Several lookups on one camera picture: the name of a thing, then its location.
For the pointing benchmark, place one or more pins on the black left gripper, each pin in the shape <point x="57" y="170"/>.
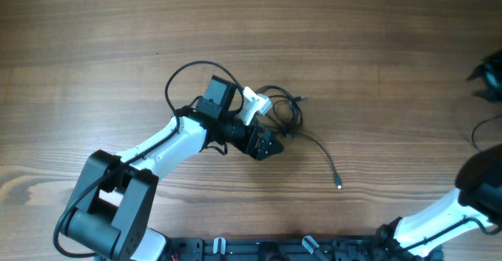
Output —
<point x="258" y="151"/>

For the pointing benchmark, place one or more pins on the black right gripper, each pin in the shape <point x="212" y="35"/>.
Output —
<point x="491" y="79"/>

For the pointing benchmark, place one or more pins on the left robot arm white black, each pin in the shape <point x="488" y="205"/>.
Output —
<point x="111" y="203"/>

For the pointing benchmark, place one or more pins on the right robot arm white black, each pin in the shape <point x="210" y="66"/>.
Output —
<point x="473" y="203"/>

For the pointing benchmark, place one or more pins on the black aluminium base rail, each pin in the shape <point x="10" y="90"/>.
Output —
<point x="350" y="248"/>

